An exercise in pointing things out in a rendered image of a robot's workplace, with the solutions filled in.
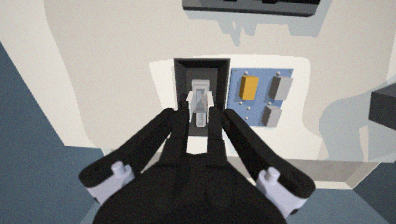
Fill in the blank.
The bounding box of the yellow-orange block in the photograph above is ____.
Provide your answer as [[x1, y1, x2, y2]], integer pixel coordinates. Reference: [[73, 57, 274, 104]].
[[239, 76, 259, 100]]

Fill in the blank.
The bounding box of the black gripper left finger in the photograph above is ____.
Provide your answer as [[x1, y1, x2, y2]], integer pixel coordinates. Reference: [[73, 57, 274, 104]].
[[78, 91, 194, 208]]

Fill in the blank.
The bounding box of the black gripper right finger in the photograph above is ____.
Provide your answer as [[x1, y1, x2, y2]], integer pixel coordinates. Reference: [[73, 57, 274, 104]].
[[204, 91, 316, 218]]

